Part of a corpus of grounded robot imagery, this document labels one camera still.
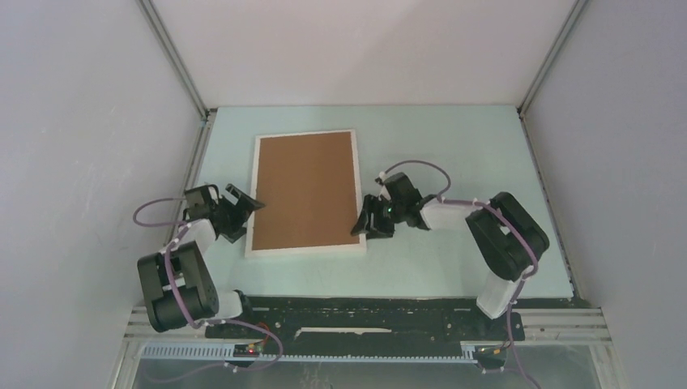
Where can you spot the white picture frame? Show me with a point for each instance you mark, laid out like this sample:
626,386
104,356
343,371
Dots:
300,249

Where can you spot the aluminium corner rail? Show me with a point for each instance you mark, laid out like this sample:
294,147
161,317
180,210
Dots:
171,52
558,44

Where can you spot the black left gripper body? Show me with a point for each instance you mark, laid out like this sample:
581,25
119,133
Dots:
226,209

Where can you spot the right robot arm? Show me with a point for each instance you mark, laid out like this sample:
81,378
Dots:
508,238

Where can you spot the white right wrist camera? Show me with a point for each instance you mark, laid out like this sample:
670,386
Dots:
380,180

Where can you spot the brown backing board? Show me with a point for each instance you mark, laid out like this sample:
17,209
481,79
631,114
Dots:
306,188

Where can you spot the aluminium corner rail left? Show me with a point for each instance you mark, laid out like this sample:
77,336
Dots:
171,52

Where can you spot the aluminium corner rail right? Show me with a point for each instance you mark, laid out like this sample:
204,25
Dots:
558,44

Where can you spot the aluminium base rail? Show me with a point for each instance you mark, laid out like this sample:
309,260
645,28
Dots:
541,327

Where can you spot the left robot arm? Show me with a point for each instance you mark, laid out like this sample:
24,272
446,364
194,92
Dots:
178,290

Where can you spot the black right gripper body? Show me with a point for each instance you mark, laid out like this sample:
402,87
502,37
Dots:
394,210

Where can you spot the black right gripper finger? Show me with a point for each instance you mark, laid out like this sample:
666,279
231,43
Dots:
380,228
365,221

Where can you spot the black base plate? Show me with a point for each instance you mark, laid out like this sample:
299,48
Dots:
379,327

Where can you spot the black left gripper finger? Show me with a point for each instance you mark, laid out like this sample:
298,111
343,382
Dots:
232,234
242,206

